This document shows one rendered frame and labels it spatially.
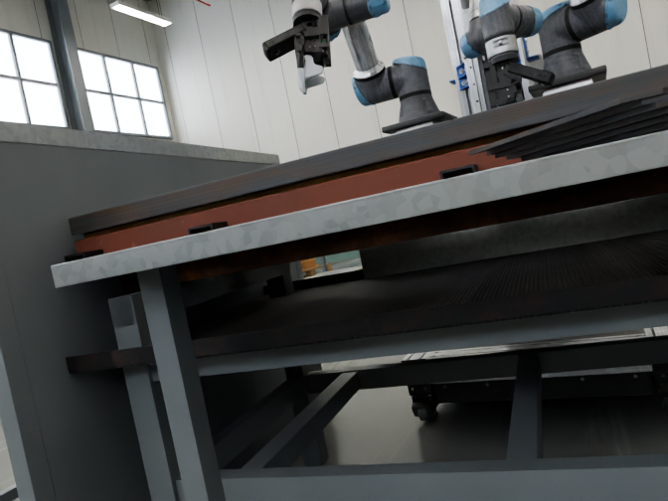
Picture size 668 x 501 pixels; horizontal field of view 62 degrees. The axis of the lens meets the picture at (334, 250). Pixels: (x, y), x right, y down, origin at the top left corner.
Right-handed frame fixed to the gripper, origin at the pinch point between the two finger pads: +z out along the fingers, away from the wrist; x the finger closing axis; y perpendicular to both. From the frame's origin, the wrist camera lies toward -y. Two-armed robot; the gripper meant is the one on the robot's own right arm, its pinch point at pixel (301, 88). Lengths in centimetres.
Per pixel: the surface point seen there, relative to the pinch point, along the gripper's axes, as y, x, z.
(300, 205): 1.2, -20.3, 39.9
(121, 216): -34.8, -10.1, 34.1
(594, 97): 45, -38, 36
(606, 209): 77, 35, 21
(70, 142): -50, -6, 13
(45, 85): -577, 740, -644
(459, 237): 40, 48, 20
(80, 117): -535, 802, -610
